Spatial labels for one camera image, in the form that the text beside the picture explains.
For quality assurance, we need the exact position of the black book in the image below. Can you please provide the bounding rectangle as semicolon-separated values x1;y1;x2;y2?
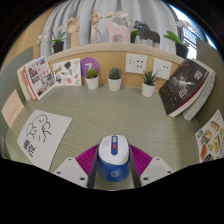
158;59;210;118

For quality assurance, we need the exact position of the round purple number sign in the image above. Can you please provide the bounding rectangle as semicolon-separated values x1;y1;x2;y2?
80;57;101;79

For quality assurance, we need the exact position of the orange book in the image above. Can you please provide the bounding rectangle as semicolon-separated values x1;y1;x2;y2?
21;67;38;101

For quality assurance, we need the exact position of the white wall socket plate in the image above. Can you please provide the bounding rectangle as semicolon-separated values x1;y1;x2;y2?
152;58;173;80
125;53;148;75

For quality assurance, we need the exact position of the white book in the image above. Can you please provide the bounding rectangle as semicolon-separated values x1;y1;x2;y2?
17;64;34;101

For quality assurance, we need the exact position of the pale orange card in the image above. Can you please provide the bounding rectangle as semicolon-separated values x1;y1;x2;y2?
0;89;25;129

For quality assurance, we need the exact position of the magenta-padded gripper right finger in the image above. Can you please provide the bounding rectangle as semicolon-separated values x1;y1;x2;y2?
128;143;174;189

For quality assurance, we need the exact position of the white card with stickers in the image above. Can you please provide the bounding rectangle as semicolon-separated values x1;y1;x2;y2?
52;58;83;87

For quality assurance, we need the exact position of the small succulent in white pot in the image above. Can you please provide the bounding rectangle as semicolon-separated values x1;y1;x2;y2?
85;68;100;90
107;67;123;92
140;69;158;98

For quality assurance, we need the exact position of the wooden hand model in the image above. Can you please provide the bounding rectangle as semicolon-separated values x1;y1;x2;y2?
64;16;82;48

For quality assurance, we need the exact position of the blue and white computer mouse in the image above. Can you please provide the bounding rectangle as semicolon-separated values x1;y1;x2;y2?
96;134;131;183

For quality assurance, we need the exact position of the green felt partition panel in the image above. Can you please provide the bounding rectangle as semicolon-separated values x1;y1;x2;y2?
195;38;224;128
0;46;34;158

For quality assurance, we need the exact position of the red-spined picture magazine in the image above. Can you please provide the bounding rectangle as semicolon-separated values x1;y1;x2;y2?
23;55;57;101

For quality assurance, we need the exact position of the card with colourful food stickers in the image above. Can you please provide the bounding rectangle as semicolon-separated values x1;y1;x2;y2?
194;109;224;164

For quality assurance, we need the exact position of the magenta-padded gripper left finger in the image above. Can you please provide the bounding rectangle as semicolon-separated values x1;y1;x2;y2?
53;144;101;190

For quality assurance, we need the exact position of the dark wooden horse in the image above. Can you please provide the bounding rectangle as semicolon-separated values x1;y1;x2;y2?
133;20;161;46

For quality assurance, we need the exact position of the window with dark frame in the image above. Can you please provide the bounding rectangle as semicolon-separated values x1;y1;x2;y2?
169;4;209;44

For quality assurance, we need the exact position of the white mouse pad with doodle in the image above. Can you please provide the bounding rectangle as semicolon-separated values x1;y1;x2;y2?
16;109;73;172

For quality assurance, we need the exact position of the grey white curtain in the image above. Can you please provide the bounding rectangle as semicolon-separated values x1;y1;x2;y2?
39;0;181;58

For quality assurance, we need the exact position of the wooden artist mannequin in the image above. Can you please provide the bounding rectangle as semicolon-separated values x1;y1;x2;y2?
89;8;104;44

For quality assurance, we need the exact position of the wooden shelf ledge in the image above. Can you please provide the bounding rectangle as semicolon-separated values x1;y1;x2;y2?
46;42;186;90

